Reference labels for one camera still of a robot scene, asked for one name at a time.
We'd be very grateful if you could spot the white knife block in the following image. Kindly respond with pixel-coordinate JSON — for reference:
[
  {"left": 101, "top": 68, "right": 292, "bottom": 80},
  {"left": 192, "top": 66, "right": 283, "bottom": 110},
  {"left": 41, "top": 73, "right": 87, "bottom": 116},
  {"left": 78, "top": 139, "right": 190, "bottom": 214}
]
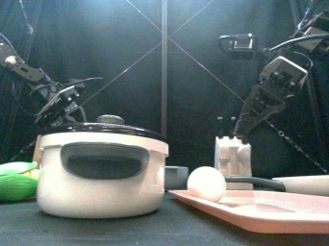
[{"left": 214, "top": 135, "right": 254, "bottom": 191}]

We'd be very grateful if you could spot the black lid with gray knob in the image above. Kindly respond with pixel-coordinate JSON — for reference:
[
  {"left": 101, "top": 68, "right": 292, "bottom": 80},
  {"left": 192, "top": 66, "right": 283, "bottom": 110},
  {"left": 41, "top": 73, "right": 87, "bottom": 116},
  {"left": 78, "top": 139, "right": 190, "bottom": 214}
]
[{"left": 46, "top": 114, "right": 168, "bottom": 141}]

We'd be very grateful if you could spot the beige wooden board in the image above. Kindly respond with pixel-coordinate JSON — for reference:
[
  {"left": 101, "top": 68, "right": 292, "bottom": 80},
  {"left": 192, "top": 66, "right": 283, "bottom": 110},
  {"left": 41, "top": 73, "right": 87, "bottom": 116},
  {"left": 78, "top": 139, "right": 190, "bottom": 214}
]
[{"left": 32, "top": 134, "right": 45, "bottom": 168}]

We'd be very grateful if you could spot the green yellow toy corn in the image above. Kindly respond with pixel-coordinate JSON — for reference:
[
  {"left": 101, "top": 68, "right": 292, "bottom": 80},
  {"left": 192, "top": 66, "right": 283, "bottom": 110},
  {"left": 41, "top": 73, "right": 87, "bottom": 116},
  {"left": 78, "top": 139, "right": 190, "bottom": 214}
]
[{"left": 0, "top": 160, "right": 42, "bottom": 203}]

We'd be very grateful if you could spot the white egg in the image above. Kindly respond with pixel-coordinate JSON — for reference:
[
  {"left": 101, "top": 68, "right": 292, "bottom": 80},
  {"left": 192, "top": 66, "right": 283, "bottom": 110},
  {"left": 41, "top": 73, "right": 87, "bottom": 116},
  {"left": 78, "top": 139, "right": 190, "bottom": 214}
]
[{"left": 186, "top": 165, "right": 228, "bottom": 203}]

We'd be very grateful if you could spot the gray block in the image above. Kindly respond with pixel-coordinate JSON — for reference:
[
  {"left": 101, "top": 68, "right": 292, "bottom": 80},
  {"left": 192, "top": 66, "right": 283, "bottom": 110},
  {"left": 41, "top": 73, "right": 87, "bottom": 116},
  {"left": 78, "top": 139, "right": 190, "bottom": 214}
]
[{"left": 165, "top": 165, "right": 190, "bottom": 190}]

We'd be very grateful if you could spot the pink plastic tray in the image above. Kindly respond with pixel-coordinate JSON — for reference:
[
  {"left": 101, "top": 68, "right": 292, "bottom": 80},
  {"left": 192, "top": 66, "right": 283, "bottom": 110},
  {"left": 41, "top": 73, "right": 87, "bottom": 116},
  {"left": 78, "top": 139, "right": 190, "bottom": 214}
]
[{"left": 168, "top": 188, "right": 329, "bottom": 235}]

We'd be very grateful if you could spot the black handled knife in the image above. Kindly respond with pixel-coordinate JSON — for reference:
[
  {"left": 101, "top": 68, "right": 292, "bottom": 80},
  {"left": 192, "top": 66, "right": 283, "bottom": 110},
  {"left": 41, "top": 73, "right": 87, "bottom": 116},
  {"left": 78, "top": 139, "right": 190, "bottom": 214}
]
[
  {"left": 229, "top": 115, "right": 238, "bottom": 138},
  {"left": 216, "top": 115, "right": 225, "bottom": 138}
]

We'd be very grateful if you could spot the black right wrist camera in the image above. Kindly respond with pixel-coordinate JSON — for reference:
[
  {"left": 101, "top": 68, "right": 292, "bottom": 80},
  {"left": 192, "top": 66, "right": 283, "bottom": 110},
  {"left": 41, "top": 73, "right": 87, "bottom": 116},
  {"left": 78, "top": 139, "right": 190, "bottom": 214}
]
[{"left": 217, "top": 33, "right": 260, "bottom": 61}]

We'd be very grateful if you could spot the white pot with gray handle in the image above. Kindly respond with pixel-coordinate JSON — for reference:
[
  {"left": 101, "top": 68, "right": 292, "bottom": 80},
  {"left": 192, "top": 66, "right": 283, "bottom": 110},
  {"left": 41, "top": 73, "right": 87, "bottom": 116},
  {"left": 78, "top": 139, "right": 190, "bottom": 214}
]
[{"left": 36, "top": 132, "right": 172, "bottom": 220}]

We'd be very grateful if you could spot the gray vertical frame pole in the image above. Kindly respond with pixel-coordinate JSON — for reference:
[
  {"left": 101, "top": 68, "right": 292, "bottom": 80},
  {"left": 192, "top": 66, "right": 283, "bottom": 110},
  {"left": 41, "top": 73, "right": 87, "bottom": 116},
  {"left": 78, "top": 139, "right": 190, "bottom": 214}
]
[{"left": 160, "top": 0, "right": 170, "bottom": 138}]

